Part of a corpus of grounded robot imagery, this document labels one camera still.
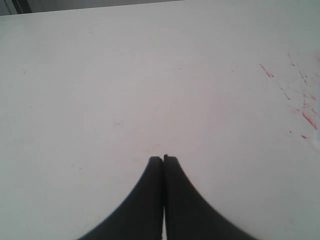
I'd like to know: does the dark post behind table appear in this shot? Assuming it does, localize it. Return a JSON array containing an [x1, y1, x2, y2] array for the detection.
[[12, 0, 32, 14]]

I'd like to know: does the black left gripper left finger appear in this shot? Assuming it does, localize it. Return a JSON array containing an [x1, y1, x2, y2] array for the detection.
[[80, 156, 163, 240]]

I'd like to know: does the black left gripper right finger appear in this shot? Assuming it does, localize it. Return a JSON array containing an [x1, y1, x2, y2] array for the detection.
[[163, 154, 254, 240]]

